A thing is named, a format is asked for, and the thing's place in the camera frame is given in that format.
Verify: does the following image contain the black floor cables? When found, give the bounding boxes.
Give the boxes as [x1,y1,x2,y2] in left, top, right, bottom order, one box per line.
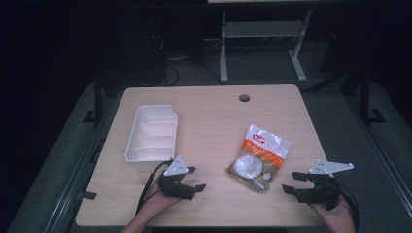
[150,34,224,87]

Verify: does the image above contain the black metal stand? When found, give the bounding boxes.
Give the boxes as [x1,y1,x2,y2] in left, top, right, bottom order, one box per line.
[358,66,387,126]
[83,76,106,126]

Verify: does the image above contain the clear orange snack bag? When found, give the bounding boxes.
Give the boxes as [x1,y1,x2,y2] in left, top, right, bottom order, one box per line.
[225,123,292,194]

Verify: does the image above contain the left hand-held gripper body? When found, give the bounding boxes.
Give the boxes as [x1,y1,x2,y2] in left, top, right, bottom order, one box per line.
[157,154,197,201]

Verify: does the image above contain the white divided plastic box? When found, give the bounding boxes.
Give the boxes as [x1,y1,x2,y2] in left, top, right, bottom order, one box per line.
[124,104,180,172]

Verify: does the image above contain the white metal desk frame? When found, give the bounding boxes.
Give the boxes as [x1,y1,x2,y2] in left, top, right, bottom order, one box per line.
[219,9,314,83]

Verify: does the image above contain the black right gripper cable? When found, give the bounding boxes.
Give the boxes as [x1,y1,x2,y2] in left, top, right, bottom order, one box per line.
[328,180,361,232]

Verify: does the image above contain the person's right hand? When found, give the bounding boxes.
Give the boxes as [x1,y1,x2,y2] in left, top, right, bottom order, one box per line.
[309,194,358,233]

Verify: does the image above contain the person's left hand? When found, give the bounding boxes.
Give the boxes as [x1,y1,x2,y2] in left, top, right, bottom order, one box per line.
[138,182,182,218]

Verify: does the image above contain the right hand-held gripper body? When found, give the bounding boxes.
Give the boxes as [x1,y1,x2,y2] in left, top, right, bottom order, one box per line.
[293,158,355,212]

